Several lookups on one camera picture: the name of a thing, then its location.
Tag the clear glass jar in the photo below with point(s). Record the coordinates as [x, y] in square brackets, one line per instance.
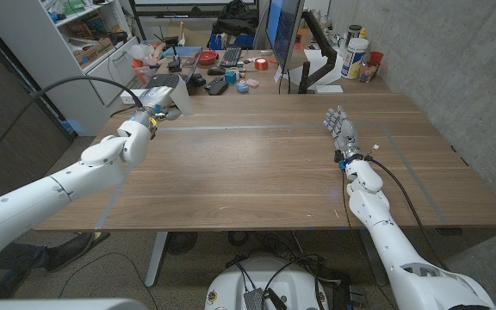
[365, 72]

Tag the computer monitor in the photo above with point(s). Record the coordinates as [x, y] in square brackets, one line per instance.
[282, 30]

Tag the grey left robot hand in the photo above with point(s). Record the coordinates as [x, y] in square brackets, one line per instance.
[157, 103]

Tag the black computer mouse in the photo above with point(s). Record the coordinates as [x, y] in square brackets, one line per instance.
[216, 71]

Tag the black laptop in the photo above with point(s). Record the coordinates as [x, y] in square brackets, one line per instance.
[166, 79]

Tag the cardboard box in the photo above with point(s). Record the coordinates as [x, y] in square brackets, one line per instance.
[95, 51]

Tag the white paper sheet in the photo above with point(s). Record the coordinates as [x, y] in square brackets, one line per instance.
[317, 60]

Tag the red tape roll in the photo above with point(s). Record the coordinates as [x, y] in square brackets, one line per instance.
[261, 64]

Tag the white robot torso base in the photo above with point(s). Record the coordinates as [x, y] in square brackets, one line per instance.
[291, 284]

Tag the black lid bottle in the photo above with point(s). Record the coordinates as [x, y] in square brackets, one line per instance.
[353, 32]

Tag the red bowl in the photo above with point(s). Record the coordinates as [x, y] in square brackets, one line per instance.
[206, 58]

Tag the round black fan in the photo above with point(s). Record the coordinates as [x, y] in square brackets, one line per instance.
[181, 242]

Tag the dark trouser leg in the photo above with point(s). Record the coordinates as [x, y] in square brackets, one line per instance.
[20, 262]

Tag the black backpack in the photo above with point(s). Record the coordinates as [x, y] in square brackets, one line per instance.
[235, 19]

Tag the blue cube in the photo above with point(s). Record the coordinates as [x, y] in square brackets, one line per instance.
[230, 78]

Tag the white plastic bag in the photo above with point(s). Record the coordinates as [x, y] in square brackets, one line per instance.
[140, 52]

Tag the yellow squeeze bottle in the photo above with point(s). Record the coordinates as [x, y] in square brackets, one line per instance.
[363, 33]

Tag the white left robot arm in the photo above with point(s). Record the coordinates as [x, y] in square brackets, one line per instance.
[37, 202]

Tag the white power strip box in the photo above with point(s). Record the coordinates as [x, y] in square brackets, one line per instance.
[127, 99]

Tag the white shelf cabinet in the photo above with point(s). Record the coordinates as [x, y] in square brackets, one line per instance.
[58, 60]

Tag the small pink item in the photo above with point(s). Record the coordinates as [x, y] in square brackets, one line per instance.
[252, 83]

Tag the flat white box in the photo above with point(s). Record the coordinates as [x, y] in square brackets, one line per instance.
[329, 89]

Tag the white wipes canister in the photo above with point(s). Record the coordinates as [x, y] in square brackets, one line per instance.
[353, 58]

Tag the black oblong case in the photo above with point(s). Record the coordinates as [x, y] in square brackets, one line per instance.
[218, 88]

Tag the small blue toy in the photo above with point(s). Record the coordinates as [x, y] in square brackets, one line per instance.
[242, 87]

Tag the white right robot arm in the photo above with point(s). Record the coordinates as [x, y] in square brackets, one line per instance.
[388, 241]

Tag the black keyboard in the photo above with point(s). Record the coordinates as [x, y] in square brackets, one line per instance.
[231, 57]

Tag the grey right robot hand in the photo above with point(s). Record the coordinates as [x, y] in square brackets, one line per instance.
[345, 135]

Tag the black controller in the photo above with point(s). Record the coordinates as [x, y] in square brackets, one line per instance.
[197, 80]

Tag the blue storage bin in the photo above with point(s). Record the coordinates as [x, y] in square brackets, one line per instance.
[243, 41]

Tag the black desk stand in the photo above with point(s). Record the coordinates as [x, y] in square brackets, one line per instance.
[175, 65]

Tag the black shoe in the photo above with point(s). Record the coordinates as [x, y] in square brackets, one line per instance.
[71, 252]

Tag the white robot chest cover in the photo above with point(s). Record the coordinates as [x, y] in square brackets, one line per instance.
[58, 305]

